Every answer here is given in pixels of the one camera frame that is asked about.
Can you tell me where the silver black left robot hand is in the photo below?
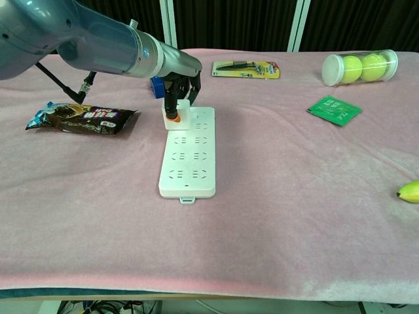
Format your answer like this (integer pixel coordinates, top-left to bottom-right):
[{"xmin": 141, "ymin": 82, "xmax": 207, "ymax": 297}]
[{"xmin": 158, "ymin": 41, "xmax": 204, "ymax": 124}]

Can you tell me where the white power adapter cube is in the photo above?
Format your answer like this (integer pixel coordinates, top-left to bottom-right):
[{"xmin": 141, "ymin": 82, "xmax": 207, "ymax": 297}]
[{"xmin": 162, "ymin": 99, "xmax": 192, "ymax": 131}]

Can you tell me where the blue toy building block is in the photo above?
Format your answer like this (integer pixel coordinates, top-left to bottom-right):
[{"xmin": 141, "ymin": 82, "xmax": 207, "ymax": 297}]
[{"xmin": 149, "ymin": 76, "xmax": 166, "ymax": 99}]

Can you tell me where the yellow razor blister pack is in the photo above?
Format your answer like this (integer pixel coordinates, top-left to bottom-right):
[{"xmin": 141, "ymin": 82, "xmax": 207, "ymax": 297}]
[{"xmin": 211, "ymin": 60, "xmax": 282, "ymax": 80}]

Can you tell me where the black pleated curtain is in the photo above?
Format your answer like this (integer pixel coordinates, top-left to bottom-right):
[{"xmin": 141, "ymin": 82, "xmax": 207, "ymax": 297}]
[{"xmin": 73, "ymin": 0, "xmax": 419, "ymax": 55}]

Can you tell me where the brown snack packet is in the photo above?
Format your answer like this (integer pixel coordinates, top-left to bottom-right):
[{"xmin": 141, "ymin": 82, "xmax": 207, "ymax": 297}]
[{"xmin": 25, "ymin": 101, "xmax": 142, "ymax": 137}]

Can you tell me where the white power strip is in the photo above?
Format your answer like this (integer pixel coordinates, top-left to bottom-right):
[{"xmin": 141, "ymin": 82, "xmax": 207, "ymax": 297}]
[{"xmin": 158, "ymin": 106, "xmax": 217, "ymax": 205}]

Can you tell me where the clear tennis ball tube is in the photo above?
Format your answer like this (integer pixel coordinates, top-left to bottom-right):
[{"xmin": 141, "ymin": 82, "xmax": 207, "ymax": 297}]
[{"xmin": 321, "ymin": 49, "xmax": 399, "ymax": 88}]

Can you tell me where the green tea sachet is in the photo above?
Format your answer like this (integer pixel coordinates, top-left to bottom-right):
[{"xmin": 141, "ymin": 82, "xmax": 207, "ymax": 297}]
[{"xmin": 306, "ymin": 94, "xmax": 363, "ymax": 128}]

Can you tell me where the pink fleece table cloth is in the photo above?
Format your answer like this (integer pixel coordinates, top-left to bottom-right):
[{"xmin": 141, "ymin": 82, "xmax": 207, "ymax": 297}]
[{"xmin": 0, "ymin": 48, "xmax": 419, "ymax": 302}]

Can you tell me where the yellow tennis ball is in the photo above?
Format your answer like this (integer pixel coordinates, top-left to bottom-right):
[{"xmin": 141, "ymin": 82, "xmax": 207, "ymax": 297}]
[
  {"xmin": 359, "ymin": 54, "xmax": 389, "ymax": 82},
  {"xmin": 342, "ymin": 55, "xmax": 363, "ymax": 83}
]

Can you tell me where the yellow banana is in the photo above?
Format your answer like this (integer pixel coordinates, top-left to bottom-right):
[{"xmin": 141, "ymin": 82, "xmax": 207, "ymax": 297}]
[{"xmin": 396, "ymin": 179, "xmax": 419, "ymax": 204}]

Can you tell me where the white metal frame post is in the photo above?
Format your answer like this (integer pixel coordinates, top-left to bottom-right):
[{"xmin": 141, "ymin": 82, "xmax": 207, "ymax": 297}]
[
  {"xmin": 287, "ymin": 0, "xmax": 312, "ymax": 53},
  {"xmin": 159, "ymin": 0, "xmax": 179, "ymax": 50}
]

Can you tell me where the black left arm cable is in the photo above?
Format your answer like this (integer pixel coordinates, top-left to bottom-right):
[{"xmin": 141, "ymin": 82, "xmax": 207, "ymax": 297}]
[{"xmin": 34, "ymin": 61, "xmax": 98, "ymax": 105}]

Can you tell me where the black floor cable tangle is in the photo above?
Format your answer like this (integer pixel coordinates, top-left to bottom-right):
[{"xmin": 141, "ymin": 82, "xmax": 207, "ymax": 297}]
[{"xmin": 58, "ymin": 300, "xmax": 162, "ymax": 314}]

